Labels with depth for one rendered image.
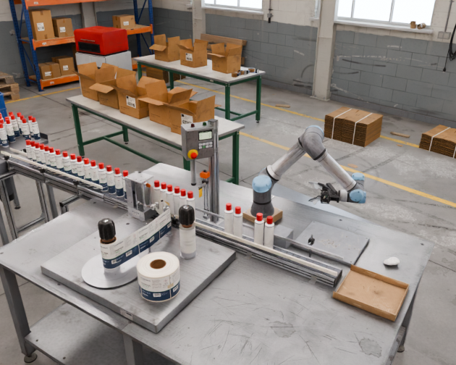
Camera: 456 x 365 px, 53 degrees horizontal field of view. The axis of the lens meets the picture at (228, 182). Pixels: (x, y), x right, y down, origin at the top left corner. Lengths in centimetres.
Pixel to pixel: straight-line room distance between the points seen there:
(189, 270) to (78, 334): 101
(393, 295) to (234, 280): 79
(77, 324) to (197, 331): 123
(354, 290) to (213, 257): 75
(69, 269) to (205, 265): 71
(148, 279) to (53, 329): 118
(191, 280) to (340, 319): 74
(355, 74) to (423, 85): 115
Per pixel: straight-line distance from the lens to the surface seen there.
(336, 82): 831
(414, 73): 765
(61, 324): 323
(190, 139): 255
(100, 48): 784
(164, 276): 214
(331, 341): 214
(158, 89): 487
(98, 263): 251
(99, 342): 304
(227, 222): 258
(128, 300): 226
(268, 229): 245
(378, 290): 246
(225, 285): 237
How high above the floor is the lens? 234
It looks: 27 degrees down
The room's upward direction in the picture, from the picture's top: straight up
